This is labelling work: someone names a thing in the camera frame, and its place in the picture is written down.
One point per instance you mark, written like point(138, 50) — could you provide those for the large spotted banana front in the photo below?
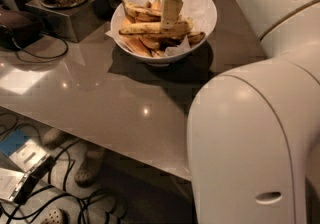
point(155, 29)

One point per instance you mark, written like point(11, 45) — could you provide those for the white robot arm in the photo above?
point(251, 129)

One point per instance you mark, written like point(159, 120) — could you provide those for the white ceramic bowl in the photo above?
point(204, 15)

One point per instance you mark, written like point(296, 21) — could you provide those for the small banana right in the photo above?
point(195, 37)

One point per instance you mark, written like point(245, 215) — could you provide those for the spotted banana rear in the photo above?
point(141, 13)

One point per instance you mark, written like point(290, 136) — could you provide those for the orange banana lower left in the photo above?
point(136, 46)

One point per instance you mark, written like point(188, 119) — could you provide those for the dark round appliance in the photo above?
point(18, 29)

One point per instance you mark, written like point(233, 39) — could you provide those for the beige clog shoe upper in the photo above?
point(53, 137)

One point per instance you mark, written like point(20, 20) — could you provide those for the beige clog shoe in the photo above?
point(55, 216)
point(53, 137)
point(90, 167)

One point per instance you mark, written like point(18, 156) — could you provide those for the beige clog shoe middle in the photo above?
point(90, 167)

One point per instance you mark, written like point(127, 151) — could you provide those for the blue paper sheet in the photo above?
point(13, 142)

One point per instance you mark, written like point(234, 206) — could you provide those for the grey electronics box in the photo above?
point(32, 163)

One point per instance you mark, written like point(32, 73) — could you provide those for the beige clog shoe bottom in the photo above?
point(55, 216)

